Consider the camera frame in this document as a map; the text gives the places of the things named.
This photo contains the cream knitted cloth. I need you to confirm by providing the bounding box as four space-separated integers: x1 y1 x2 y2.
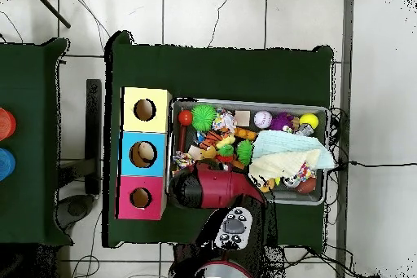
248 150 338 184

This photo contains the mint knitted cloth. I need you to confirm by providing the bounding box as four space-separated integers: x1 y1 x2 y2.
252 130 327 161

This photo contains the multicoloured patterned cloth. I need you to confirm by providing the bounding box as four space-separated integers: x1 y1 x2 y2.
279 162 315 191

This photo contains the wooden box with three holes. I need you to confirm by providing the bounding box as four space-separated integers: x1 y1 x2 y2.
116 86 173 221

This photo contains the clear shallow mesh bin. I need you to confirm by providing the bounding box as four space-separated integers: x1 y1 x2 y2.
165 98 331 207

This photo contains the tiger striped toy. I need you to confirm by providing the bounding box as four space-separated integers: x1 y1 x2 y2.
197 130 226 152

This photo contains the green spiky ball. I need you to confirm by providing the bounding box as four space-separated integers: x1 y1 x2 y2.
191 104 217 131

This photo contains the red maraca rattle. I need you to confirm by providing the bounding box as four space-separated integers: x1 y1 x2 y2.
177 108 195 154

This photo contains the white baseball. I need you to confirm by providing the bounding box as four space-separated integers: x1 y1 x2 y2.
253 110 274 129

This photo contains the dark green tablecloth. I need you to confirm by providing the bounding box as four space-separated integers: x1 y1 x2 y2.
103 29 335 256

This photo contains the purple monster toy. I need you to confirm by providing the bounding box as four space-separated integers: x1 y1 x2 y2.
270 113 296 132

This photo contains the yellow ball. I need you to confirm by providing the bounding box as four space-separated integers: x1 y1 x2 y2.
299 113 320 130

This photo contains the black panel stand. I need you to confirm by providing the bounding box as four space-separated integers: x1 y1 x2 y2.
84 78 104 196

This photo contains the grey round stand base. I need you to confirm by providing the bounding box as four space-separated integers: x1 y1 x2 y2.
57 192 96 228

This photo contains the dark green side cloth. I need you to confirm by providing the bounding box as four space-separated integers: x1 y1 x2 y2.
0 36 72 248

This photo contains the black rod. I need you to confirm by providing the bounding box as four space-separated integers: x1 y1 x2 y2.
29 0 72 30

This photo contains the red round disc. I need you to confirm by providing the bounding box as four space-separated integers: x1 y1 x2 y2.
0 108 17 142

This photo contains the blue round disc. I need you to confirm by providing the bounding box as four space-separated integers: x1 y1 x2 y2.
0 148 17 182

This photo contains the multicoloured rope toy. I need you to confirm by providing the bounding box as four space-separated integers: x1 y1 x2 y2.
171 151 196 172

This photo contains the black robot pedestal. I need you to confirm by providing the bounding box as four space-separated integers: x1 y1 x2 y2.
173 245 206 278

